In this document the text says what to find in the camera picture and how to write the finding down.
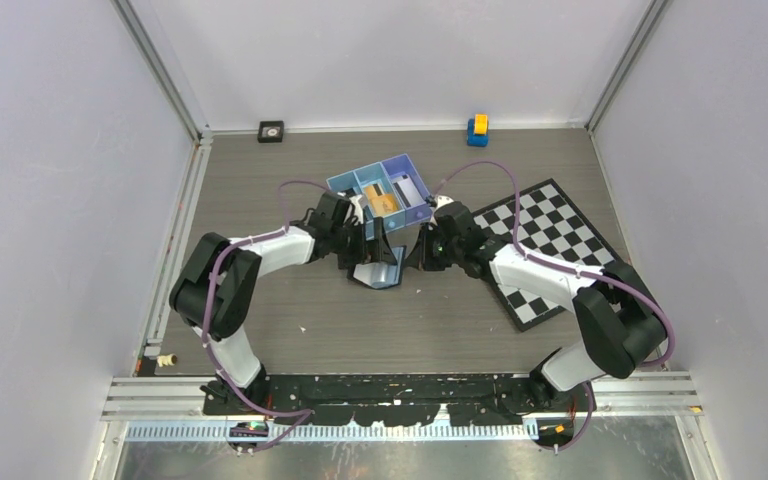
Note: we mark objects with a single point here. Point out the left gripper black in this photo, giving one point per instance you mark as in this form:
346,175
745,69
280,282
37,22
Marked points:
368,251

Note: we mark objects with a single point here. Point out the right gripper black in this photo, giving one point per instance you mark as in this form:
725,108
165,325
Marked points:
420,257

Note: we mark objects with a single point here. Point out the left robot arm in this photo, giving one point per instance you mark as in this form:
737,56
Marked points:
214,290

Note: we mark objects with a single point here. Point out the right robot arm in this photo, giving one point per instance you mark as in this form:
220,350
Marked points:
620,324

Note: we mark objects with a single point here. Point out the orange card in tray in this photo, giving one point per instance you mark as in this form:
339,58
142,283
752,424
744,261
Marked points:
380,201

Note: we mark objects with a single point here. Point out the white card in tray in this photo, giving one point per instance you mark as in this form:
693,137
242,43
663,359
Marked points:
408,192

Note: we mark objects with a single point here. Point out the three-compartment blue purple tray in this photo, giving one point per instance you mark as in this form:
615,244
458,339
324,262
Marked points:
392,190

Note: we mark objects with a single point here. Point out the blue yellow toy block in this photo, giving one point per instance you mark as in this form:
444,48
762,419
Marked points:
477,131

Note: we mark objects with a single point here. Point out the small black square box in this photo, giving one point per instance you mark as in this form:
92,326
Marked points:
271,131

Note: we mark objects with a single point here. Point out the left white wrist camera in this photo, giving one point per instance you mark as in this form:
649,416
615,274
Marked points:
354,202

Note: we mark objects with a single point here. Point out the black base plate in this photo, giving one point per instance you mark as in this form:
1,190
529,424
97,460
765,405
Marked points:
394,400

